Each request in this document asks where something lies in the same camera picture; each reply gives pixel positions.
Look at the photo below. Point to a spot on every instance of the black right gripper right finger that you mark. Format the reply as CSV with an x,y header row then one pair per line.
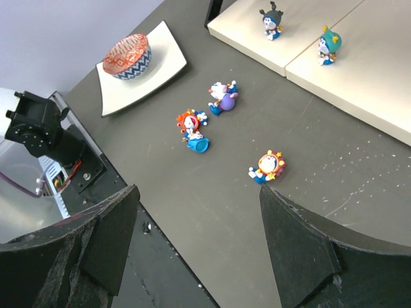
x,y
319,263

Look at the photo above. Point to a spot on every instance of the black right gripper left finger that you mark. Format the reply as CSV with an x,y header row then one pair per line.
x,y
76,262

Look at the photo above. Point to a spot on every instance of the orange lion Doraemon figure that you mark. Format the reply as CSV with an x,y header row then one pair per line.
x,y
270,166

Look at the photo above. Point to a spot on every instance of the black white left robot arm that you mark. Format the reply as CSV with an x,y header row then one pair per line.
x,y
36,123

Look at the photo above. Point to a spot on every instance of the three-tier beige black shelf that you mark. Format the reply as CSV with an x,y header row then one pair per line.
x,y
352,54

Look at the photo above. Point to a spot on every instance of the blue bucket Doraemon figure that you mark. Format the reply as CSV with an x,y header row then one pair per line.
x,y
196,141

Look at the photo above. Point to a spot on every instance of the orange crab Doraemon figure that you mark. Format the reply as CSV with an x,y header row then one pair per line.
x,y
190,122

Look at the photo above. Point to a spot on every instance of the purple white Doraemon figure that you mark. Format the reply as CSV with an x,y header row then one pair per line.
x,y
225,96

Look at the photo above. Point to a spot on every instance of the red patterned bowl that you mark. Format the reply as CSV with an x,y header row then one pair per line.
x,y
129,58

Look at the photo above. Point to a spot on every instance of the white square plate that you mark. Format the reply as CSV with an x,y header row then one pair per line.
x,y
163,63

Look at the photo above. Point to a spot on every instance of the teal-hooded Doraemon figure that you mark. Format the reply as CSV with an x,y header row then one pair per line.
x,y
329,43

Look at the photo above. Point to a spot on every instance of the grey-hooded Doraemon figure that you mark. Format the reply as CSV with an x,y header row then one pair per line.
x,y
272,21

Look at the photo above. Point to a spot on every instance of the light blue cable duct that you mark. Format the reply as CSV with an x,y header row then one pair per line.
x,y
52,183

